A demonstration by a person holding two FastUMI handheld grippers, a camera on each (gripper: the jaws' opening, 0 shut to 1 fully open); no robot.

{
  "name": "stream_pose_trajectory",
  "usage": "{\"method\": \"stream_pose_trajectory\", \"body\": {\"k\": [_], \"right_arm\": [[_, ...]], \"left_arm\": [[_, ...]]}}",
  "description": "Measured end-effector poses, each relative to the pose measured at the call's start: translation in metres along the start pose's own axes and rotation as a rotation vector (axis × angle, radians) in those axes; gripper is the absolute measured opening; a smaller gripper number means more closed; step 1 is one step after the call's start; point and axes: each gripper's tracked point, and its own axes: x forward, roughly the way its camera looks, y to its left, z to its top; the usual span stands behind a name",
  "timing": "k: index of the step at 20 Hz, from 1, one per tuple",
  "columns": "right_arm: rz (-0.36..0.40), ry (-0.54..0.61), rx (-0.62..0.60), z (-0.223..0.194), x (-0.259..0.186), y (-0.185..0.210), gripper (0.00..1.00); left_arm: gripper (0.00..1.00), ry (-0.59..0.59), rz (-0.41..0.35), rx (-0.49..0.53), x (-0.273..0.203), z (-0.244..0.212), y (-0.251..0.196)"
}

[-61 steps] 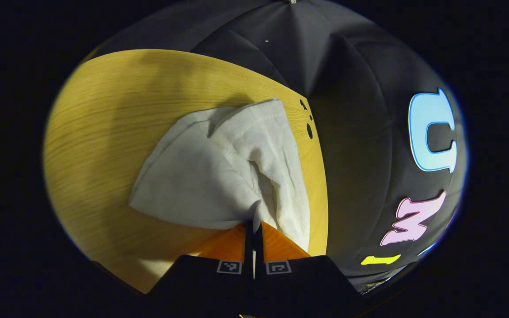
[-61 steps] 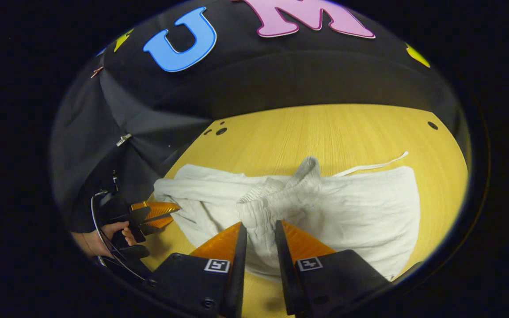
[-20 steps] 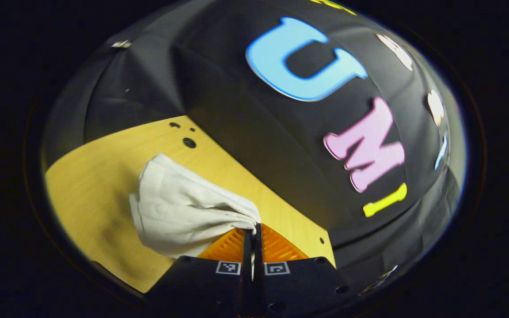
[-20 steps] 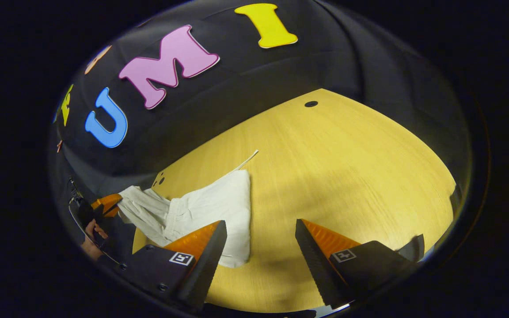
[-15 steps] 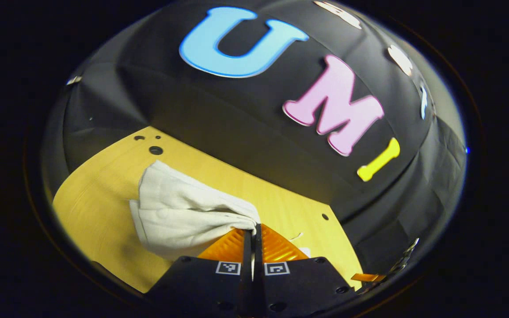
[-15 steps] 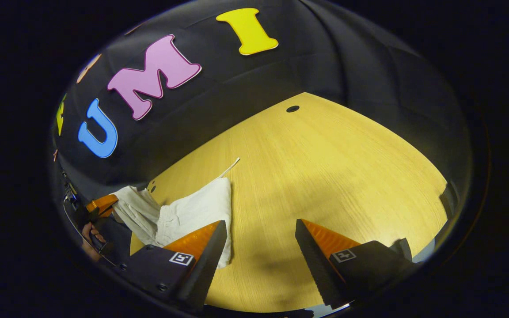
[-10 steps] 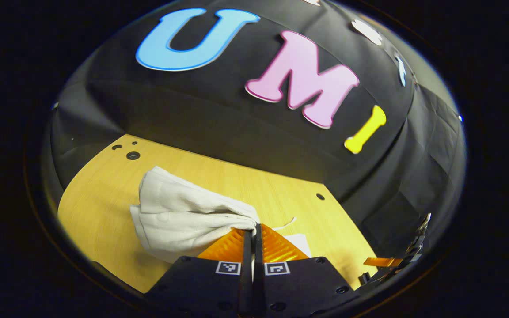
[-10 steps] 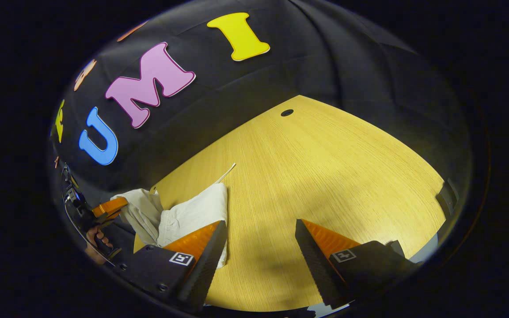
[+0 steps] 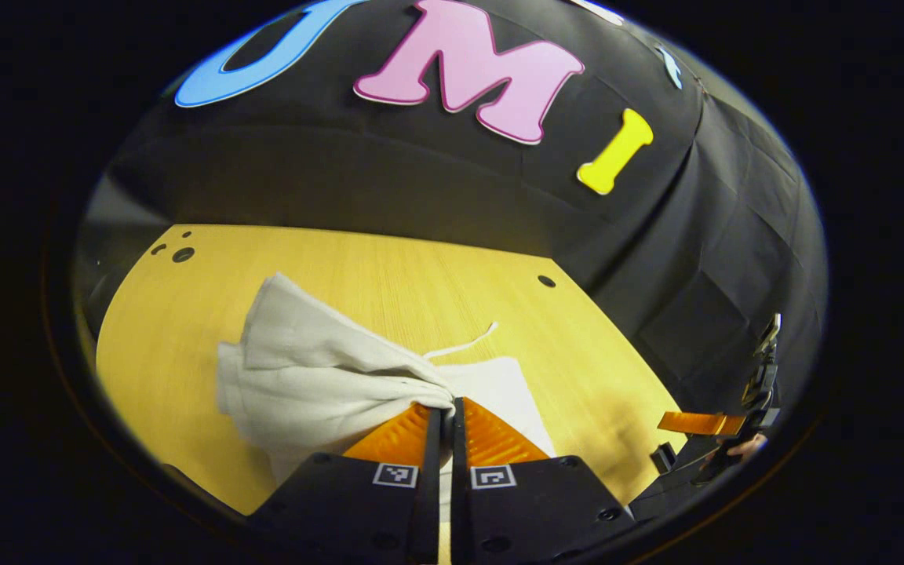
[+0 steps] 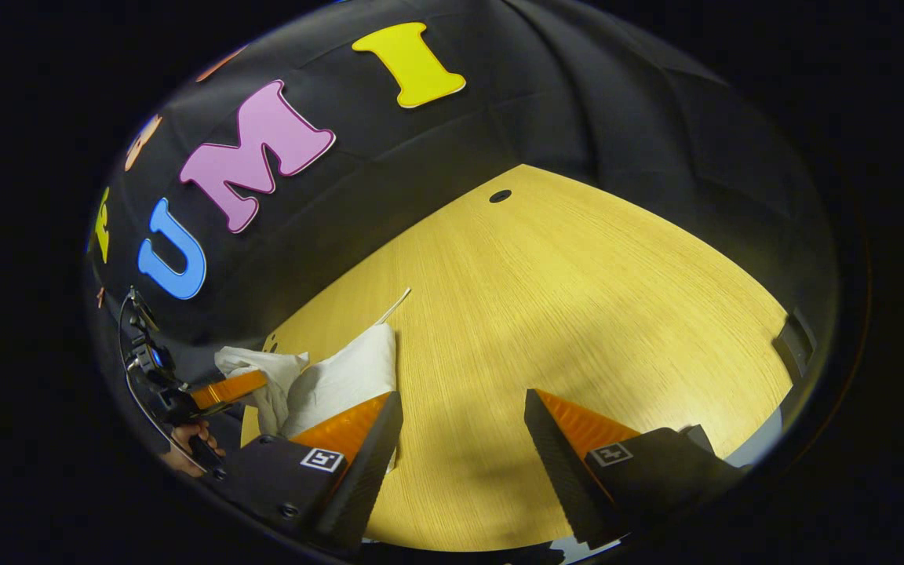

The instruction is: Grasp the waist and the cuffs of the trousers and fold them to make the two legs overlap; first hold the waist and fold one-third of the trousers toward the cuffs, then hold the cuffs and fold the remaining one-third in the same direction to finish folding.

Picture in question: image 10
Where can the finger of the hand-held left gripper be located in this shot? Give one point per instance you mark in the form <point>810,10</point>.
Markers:
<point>228,388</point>

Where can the black table clamp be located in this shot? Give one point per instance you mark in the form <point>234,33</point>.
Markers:
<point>796,345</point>

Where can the black backdrop cloth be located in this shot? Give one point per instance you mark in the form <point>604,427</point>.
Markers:
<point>460,133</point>

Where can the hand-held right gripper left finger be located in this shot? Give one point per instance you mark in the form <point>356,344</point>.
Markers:
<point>358,486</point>

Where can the white jeans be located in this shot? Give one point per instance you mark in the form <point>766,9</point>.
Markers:
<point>342,377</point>

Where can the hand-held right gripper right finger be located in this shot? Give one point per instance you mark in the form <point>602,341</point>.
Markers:
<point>570,479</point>

